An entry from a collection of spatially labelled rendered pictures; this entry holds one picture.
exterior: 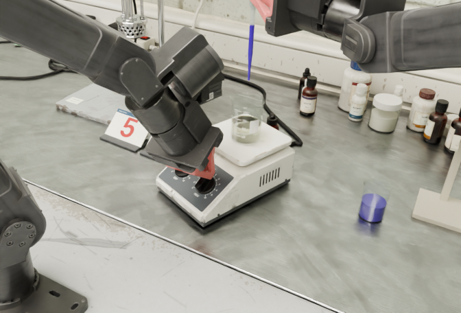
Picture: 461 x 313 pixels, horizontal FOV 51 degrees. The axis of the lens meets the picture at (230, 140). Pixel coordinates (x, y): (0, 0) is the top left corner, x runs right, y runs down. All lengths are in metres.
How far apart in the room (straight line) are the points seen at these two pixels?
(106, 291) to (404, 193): 0.52
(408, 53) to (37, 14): 0.35
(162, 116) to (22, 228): 0.20
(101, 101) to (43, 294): 0.54
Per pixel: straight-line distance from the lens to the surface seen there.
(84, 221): 0.78
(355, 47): 0.51
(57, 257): 0.73
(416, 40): 0.47
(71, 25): 0.52
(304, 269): 0.70
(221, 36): 1.29
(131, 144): 0.94
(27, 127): 1.05
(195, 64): 0.60
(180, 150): 0.65
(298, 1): 0.60
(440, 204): 0.88
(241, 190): 0.76
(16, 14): 0.50
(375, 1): 0.54
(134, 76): 0.55
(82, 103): 1.10
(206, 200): 0.74
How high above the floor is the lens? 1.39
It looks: 31 degrees down
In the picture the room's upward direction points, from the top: 3 degrees clockwise
